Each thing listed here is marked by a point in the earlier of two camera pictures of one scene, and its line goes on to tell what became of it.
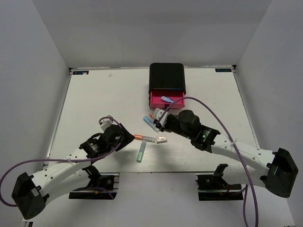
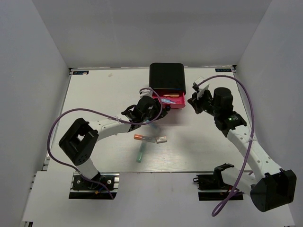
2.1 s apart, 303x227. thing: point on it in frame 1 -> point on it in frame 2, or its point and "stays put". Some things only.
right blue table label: [223, 70] stays put
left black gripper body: [126, 138] -> [155, 110]
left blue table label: [80, 72] stays put
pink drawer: [156, 102] stays put
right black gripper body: [173, 125] -> [207, 103]
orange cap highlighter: [145, 138] stays put
